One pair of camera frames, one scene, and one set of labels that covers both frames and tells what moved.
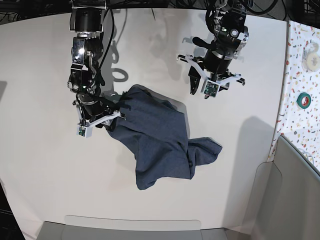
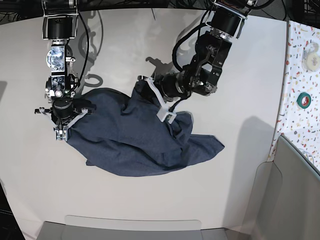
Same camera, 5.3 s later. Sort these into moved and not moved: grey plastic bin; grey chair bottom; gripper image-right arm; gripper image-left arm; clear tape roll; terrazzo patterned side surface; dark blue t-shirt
Moved: dark blue t-shirt; gripper image-right arm; gripper image-left arm
Not moved: clear tape roll; grey chair bottom; terrazzo patterned side surface; grey plastic bin
